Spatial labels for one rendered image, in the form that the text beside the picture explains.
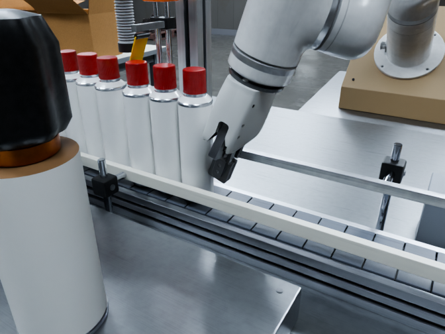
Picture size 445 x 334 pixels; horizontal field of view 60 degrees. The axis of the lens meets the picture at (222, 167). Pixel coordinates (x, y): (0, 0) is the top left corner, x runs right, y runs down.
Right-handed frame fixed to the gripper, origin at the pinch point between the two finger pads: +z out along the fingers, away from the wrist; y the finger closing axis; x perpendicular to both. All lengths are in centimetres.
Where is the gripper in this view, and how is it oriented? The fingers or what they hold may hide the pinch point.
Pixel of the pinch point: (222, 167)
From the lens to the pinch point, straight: 58.0
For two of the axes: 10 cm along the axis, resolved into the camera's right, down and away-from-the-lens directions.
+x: 8.1, 5.2, -2.8
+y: -5.1, 3.8, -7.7
